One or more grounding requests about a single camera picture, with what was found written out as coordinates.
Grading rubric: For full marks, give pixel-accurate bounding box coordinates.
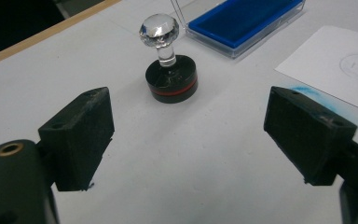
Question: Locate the small white paper sheet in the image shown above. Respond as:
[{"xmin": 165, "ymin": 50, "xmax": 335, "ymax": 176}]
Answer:
[{"xmin": 274, "ymin": 25, "xmax": 358, "ymax": 116}]

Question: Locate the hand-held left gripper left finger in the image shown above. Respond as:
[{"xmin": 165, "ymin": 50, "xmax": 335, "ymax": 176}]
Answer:
[{"xmin": 37, "ymin": 87, "xmax": 116, "ymax": 192}]

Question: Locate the blue ink pad clear case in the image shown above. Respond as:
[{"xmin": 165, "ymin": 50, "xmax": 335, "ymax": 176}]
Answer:
[{"xmin": 170, "ymin": 0, "xmax": 307, "ymax": 60}]

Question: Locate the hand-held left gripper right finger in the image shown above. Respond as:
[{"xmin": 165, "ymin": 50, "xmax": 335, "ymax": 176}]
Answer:
[{"xmin": 263, "ymin": 86, "xmax": 358, "ymax": 187}]

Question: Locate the black stamp with crystal handle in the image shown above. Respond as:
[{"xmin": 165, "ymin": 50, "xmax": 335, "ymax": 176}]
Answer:
[{"xmin": 138, "ymin": 12, "xmax": 200, "ymax": 105}]

